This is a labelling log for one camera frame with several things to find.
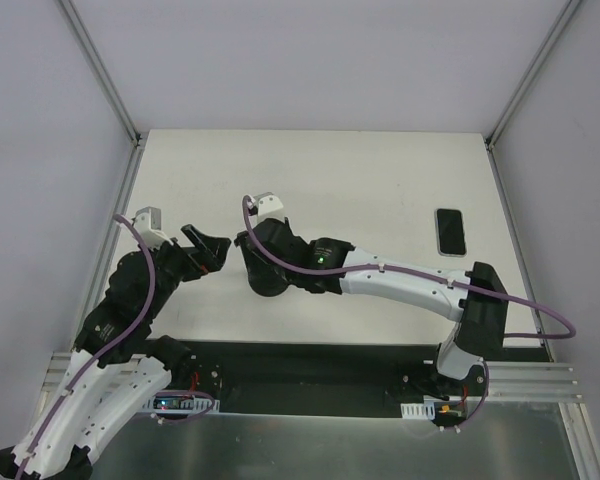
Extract right white cable duct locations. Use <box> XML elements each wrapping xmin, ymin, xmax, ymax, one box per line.
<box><xmin>400</xmin><ymin>402</ymin><xmax>436</xmax><ymax>421</ymax></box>

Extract left white cable duct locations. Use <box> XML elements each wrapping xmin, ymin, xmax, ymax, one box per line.
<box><xmin>139</xmin><ymin>394</ymin><xmax>220</xmax><ymax>416</ymax></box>

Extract aluminium frame post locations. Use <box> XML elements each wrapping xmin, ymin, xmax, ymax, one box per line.
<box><xmin>485</xmin><ymin>0</ymin><xmax>585</xmax><ymax>152</ymax></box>
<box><xmin>55</xmin><ymin>0</ymin><xmax>143</xmax><ymax>147</ymax></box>

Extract aluminium rail profile front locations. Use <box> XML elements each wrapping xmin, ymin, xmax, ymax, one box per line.
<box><xmin>41</xmin><ymin>353</ymin><xmax>584</xmax><ymax>403</ymax></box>

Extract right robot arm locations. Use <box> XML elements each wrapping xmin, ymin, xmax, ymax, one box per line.
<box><xmin>234</xmin><ymin>219</ymin><xmax>508</xmax><ymax>395</ymax></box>

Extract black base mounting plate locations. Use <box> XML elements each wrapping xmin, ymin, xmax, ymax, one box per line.
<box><xmin>132</xmin><ymin>338</ymin><xmax>554</xmax><ymax>419</ymax></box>

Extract black smartphone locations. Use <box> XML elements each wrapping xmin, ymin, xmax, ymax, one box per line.
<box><xmin>434</xmin><ymin>208</ymin><xmax>467</xmax><ymax>257</ymax></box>

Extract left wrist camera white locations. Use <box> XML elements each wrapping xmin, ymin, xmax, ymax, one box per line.
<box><xmin>132</xmin><ymin>206</ymin><xmax>173</xmax><ymax>250</ymax></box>

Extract black phone stand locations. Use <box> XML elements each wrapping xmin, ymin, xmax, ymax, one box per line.
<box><xmin>248</xmin><ymin>275</ymin><xmax>289</xmax><ymax>298</ymax></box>

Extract right aluminium frame post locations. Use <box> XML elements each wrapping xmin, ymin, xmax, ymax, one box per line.
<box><xmin>485</xmin><ymin>0</ymin><xmax>585</xmax><ymax>152</ymax></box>

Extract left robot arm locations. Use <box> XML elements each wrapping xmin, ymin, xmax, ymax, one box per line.
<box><xmin>0</xmin><ymin>214</ymin><xmax>231</xmax><ymax>479</ymax></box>

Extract left aluminium frame post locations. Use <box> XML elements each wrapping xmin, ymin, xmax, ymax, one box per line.
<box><xmin>55</xmin><ymin>0</ymin><xmax>143</xmax><ymax>147</ymax></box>

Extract white cable duct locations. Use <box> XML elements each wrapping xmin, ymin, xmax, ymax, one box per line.
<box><xmin>400</xmin><ymin>402</ymin><xmax>436</xmax><ymax>421</ymax></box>
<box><xmin>139</xmin><ymin>394</ymin><xmax>220</xmax><ymax>416</ymax></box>

